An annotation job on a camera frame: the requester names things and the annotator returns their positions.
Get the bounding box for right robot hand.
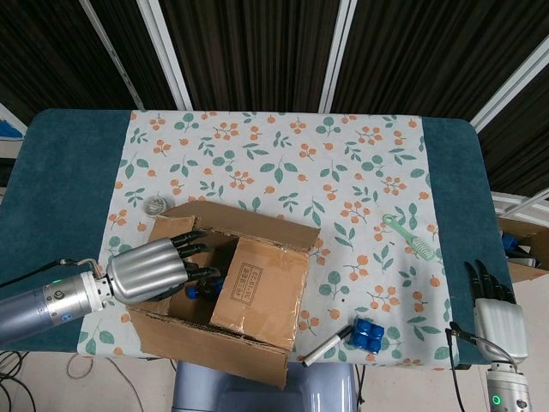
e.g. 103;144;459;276
449;259;528;366

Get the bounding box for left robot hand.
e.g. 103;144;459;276
106;229;222;306

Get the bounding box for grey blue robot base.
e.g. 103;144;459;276
171;358;359;412

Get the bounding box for small cardboard box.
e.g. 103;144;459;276
496;214;549;284

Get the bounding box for cola bottle blue label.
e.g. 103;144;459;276
184;278;224;301

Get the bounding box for round silver tin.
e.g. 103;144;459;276
143;195;169;218

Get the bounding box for teal table cover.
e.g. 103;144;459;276
0;106;529;371

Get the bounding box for mint green brush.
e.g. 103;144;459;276
382;213;437;262

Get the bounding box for blue toy building block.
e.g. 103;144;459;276
349;317;386;354

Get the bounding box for white marker black cap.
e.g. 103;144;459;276
301;325;353;369

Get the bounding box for floral print tablecloth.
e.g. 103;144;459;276
75;109;462;371

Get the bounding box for white and blue board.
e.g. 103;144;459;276
0;101;27;141

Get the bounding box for grey left hand cable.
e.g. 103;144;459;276
0;256;107;289

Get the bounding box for beige floor wire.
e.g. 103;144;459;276
66;354;147;412

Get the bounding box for white shelf frame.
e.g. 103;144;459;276
491;191;549;218

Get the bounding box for black floor cable bundle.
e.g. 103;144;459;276
0;349;33;412

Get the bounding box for thick white frame post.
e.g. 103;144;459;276
136;0;193;111
319;0;358;113
469;40;549;132

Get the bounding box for thin white frame post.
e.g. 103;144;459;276
79;0;145;112

